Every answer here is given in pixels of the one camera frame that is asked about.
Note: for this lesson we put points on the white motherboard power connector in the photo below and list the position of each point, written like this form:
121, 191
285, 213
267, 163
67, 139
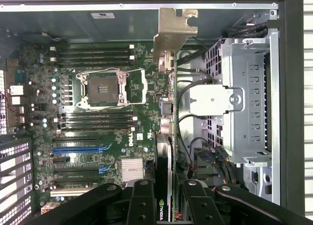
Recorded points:
49, 208

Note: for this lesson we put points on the CPU socket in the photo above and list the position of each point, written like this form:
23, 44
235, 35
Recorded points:
102, 90

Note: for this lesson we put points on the silver chipset heatsink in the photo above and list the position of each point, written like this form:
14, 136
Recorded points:
132, 170

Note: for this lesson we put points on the green Dell motherboard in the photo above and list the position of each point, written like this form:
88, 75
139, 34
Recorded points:
110, 141

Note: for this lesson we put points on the short black expansion slot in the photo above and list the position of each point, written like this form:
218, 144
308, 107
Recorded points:
61, 160

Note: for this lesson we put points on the black power connector bundle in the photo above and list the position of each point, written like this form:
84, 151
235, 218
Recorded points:
220, 159

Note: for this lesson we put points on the green RAM stick with label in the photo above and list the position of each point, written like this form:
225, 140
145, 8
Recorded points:
97, 129

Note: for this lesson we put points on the long black expansion slot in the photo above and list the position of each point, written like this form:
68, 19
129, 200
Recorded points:
75, 180
75, 138
75, 172

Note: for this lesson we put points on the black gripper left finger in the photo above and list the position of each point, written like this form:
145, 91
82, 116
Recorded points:
143, 205

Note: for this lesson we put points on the white expansion slot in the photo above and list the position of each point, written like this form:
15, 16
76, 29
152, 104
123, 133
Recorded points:
66, 192

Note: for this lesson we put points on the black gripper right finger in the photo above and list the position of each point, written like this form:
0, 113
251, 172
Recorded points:
203, 206

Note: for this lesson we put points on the black open PC case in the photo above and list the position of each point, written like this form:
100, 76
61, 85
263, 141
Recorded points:
291, 88

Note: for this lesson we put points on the tall metal disk bay cage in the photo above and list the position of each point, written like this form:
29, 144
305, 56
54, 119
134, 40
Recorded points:
247, 75

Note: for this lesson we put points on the blue expansion slot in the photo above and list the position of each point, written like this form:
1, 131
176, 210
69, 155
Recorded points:
75, 150

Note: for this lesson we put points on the metal socket cover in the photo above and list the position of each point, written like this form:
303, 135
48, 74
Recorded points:
144, 88

